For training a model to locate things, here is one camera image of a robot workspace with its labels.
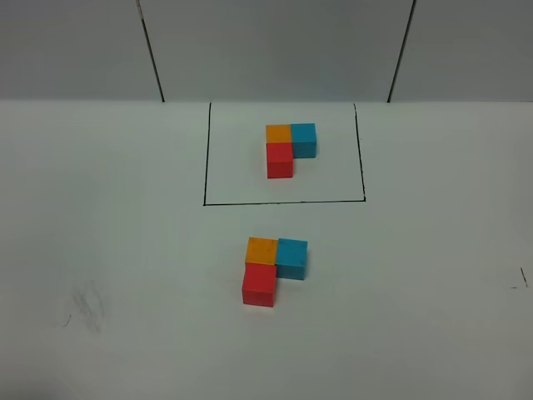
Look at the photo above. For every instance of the red template block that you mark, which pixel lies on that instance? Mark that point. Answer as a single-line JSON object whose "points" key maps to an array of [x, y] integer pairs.
{"points": [[279, 160]]}

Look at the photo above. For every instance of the orange template block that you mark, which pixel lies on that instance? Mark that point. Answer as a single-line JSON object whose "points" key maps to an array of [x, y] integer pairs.
{"points": [[280, 133]]}

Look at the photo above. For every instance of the blue template block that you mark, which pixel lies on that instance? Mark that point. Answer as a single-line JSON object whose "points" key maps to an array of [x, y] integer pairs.
{"points": [[304, 140]]}

